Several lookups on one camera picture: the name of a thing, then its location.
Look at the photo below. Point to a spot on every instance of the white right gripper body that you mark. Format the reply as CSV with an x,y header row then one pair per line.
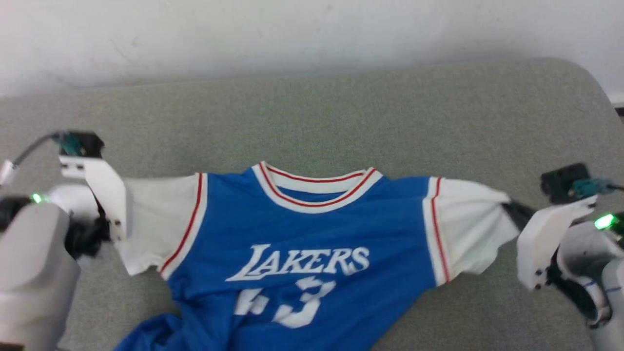
x,y
546,239

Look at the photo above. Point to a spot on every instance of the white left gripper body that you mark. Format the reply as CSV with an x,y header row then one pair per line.
x,y
107,195

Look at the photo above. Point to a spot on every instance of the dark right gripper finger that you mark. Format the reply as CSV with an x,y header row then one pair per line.
x,y
520,213

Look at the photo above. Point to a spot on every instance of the blue Lakers basketball jersey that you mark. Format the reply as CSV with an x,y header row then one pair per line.
x,y
302,234

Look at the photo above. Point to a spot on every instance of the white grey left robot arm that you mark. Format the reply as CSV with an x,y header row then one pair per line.
x,y
34,273

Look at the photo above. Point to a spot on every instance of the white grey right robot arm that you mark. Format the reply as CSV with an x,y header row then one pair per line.
x,y
594,273

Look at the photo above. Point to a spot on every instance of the grey-green fabric sofa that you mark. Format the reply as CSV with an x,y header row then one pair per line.
x,y
341,122

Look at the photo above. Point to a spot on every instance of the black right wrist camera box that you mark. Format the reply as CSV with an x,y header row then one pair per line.
x,y
563,183

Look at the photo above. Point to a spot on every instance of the white wall skirting board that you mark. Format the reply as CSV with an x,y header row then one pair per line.
x,y
617,100

